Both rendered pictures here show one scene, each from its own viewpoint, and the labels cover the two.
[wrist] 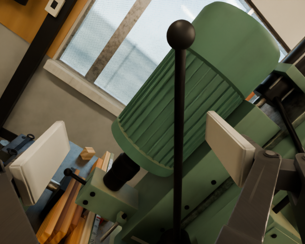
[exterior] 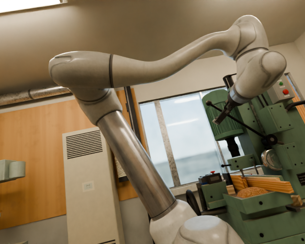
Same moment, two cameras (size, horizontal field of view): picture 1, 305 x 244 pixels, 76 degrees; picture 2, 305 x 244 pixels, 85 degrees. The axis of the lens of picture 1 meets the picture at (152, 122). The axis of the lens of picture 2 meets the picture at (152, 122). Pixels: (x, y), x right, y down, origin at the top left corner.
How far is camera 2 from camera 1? 0.80 m
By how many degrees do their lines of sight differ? 35
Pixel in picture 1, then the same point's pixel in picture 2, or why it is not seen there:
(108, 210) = (246, 162)
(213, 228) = (267, 126)
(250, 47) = (218, 94)
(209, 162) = (245, 118)
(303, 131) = not seen: hidden behind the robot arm
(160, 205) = (253, 141)
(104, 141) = not seen: hidden behind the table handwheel
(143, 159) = (231, 132)
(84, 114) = not seen: hidden behind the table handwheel
